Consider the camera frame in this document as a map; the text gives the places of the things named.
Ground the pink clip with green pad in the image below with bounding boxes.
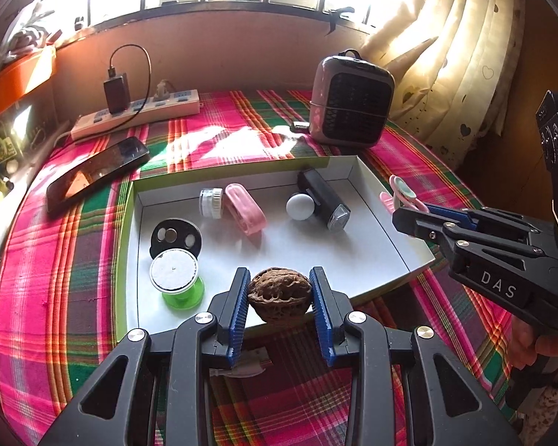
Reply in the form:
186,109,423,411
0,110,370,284
379,175,429,213

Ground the white usb cable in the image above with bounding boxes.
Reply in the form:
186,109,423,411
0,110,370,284
208,349,273,380

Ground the white green spool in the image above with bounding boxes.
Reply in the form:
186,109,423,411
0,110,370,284
149,249,204,310

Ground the white ball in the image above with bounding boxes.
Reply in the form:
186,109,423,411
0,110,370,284
285,192,315,222

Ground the brown walnut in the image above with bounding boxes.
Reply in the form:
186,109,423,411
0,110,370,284
248,267,312,324

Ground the black disc with magnets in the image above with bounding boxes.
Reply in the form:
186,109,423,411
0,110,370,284
149,219,202,259

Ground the pink earphone case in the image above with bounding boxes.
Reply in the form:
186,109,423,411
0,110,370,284
224,183,267,236

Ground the person's right hand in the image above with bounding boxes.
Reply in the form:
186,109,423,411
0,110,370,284
507,317,558,369

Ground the plaid tablecloth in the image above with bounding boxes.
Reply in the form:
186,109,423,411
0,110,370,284
0,90,510,445

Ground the pink black mini heater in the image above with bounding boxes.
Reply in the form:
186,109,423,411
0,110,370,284
308,48,395,148

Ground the green shallow cardboard box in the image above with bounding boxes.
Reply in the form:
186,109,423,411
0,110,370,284
115,156,434,338

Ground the small black heater plug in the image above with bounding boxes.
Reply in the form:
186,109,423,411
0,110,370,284
290,121,309,133

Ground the cream heart curtain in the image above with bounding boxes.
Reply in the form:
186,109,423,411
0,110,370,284
361,0,525,169

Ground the black smartphone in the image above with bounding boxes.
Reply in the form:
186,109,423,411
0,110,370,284
46,137,150,216

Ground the white power strip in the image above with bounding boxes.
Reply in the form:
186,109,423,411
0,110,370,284
70,90,200,141

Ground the white plug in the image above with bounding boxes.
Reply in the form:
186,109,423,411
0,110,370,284
153,80,176,102

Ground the black charger adapter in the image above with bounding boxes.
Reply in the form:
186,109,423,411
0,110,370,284
103,70,131,115

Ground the orange planter tray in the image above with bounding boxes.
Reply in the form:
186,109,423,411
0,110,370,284
0,45,56,115

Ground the black charger cable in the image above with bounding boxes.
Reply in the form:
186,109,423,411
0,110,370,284
80,43,154,132

